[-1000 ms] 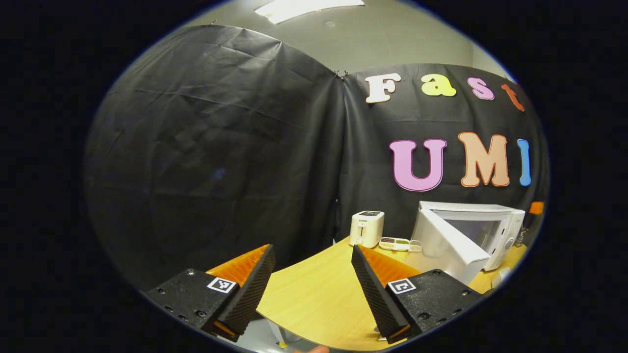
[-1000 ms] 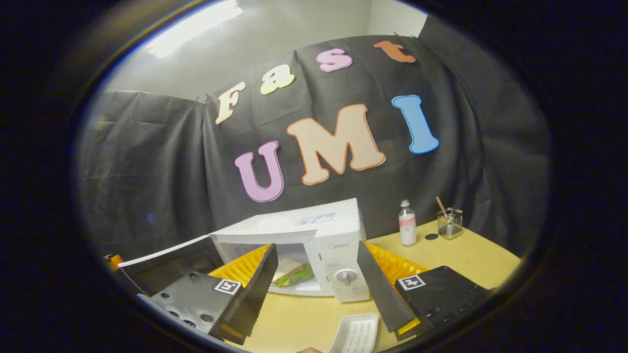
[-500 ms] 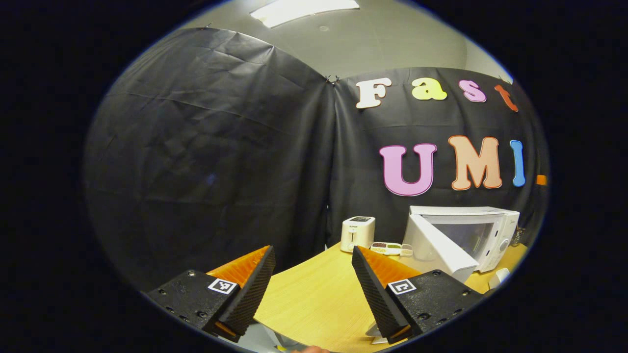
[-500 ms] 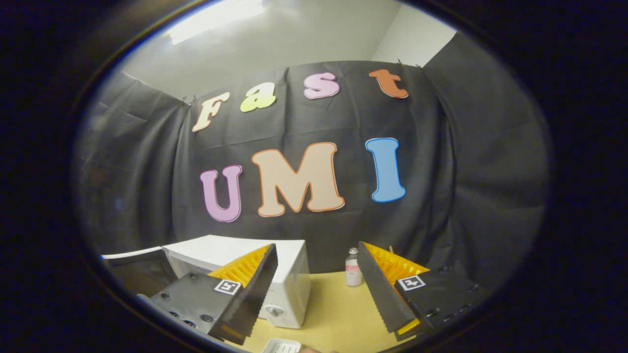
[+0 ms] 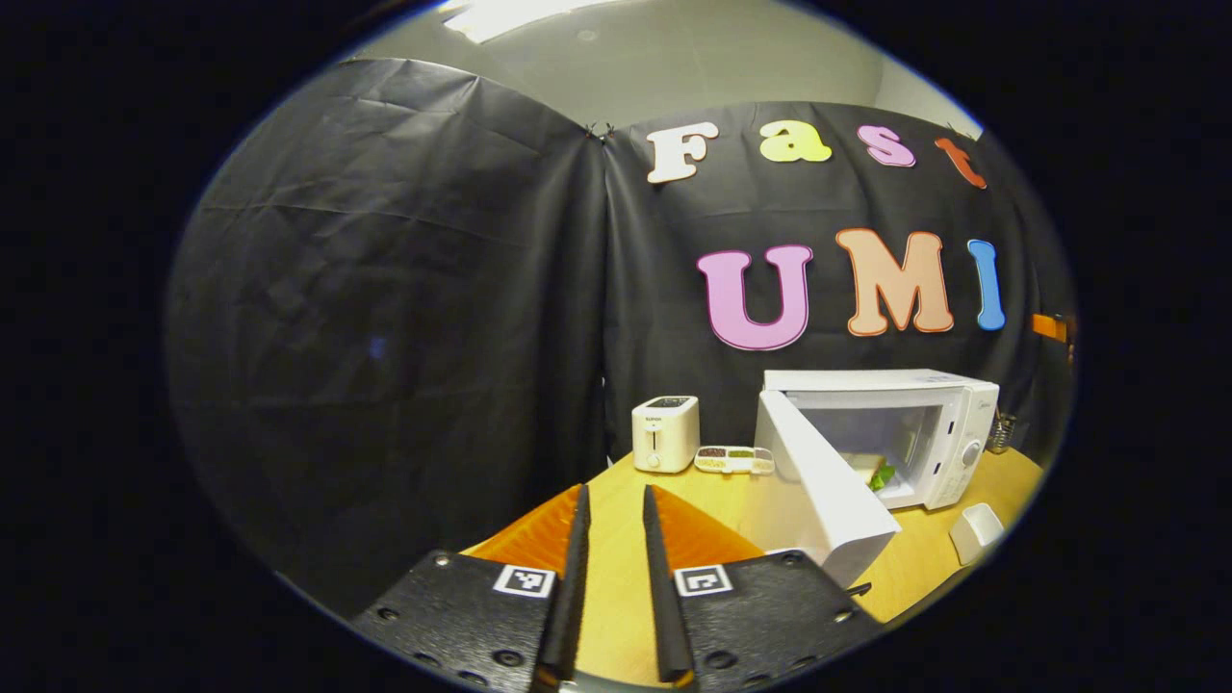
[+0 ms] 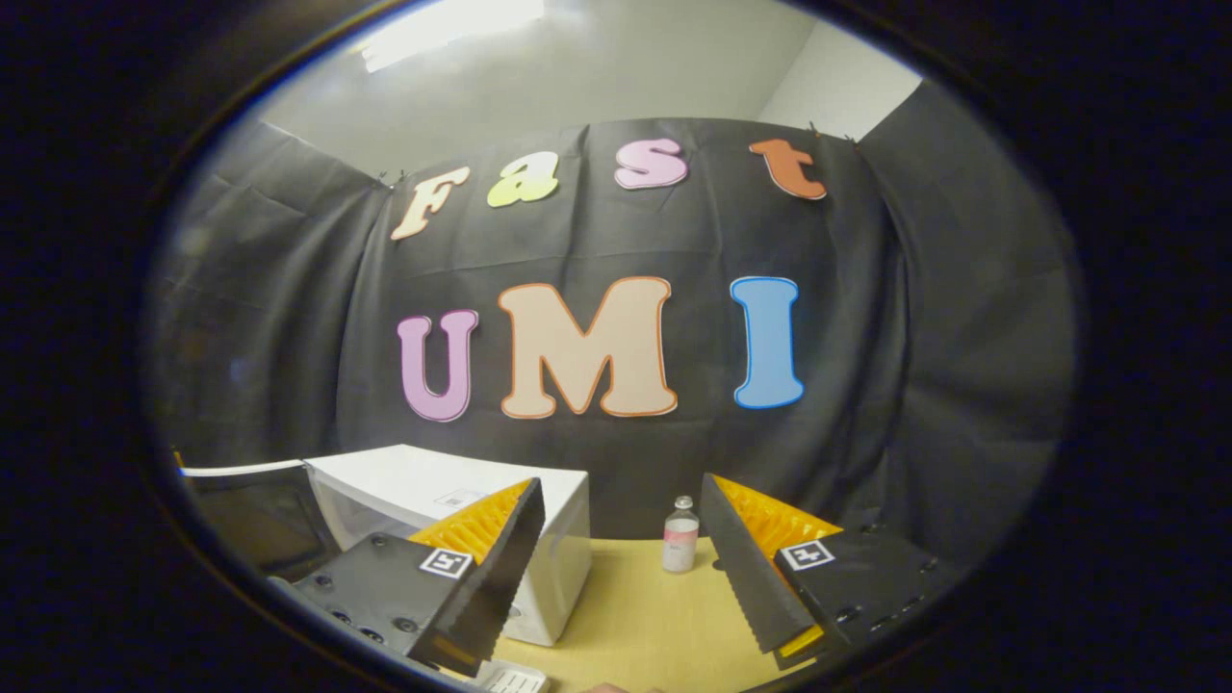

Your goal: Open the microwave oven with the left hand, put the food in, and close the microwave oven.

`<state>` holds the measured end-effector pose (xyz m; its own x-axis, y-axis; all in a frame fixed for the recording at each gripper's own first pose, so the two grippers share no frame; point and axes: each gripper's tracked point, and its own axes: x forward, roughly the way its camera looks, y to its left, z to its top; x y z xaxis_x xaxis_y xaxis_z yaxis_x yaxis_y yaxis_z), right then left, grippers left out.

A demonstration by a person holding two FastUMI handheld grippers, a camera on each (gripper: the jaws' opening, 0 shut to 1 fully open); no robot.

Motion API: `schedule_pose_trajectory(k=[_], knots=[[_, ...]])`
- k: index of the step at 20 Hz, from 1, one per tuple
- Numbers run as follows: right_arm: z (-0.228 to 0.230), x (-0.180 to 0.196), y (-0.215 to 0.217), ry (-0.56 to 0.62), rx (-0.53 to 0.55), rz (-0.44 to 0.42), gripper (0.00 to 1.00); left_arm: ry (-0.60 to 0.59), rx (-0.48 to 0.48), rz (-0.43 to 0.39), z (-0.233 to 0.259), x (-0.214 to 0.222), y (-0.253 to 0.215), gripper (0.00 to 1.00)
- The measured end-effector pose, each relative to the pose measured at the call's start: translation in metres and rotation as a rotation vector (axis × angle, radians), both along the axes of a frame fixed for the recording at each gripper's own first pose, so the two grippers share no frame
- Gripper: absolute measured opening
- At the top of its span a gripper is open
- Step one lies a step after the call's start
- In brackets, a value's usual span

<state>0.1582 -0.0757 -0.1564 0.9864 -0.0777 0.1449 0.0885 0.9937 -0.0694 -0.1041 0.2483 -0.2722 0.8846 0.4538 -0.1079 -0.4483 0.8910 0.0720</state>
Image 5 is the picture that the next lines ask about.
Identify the white toaster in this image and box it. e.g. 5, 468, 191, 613
631, 396, 701, 474

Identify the white foam tray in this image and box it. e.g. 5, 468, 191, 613
948, 502, 1007, 566

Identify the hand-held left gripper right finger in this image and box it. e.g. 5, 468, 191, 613
642, 484, 882, 689

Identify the white divided dish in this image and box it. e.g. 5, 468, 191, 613
694, 445, 775, 475

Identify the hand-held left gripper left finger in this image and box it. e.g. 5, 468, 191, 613
351, 483, 592, 692

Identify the white microwave oven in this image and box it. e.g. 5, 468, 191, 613
751, 369, 1002, 590

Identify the ceiling light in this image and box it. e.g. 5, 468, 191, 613
438, 0, 617, 44

